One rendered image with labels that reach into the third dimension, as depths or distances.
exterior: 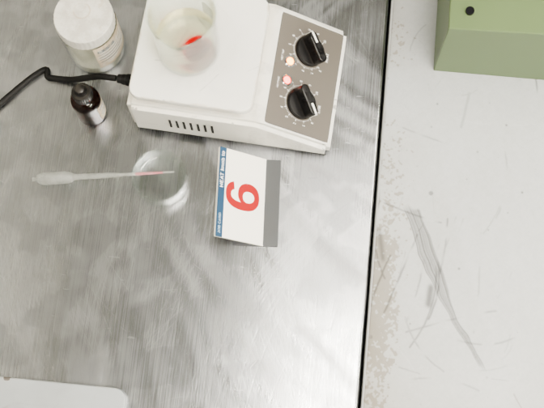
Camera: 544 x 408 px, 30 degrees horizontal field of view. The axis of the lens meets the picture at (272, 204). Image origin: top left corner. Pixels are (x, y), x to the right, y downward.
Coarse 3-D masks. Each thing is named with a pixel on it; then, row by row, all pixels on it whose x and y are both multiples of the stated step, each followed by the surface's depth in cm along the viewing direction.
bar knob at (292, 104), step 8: (296, 88) 99; (304, 88) 98; (288, 96) 99; (296, 96) 99; (304, 96) 98; (312, 96) 100; (288, 104) 99; (296, 104) 99; (304, 104) 98; (312, 104) 98; (296, 112) 99; (304, 112) 99; (312, 112) 98
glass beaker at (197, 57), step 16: (160, 0) 92; (176, 0) 93; (192, 0) 93; (208, 0) 91; (160, 16) 94; (208, 32) 89; (160, 48) 92; (176, 48) 89; (192, 48) 90; (208, 48) 92; (176, 64) 93; (192, 64) 93; (208, 64) 95
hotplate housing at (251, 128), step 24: (264, 48) 99; (264, 72) 98; (264, 96) 98; (336, 96) 102; (144, 120) 100; (168, 120) 99; (192, 120) 98; (216, 120) 97; (240, 120) 97; (264, 120) 97; (264, 144) 102; (288, 144) 101; (312, 144) 100
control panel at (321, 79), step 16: (288, 16) 100; (288, 32) 100; (304, 32) 101; (320, 32) 102; (336, 32) 103; (288, 48) 100; (336, 48) 103; (320, 64) 101; (336, 64) 102; (272, 80) 98; (304, 80) 100; (320, 80) 101; (336, 80) 102; (272, 96) 98; (320, 96) 101; (272, 112) 98; (288, 112) 99; (320, 112) 101; (288, 128) 98; (304, 128) 99; (320, 128) 100
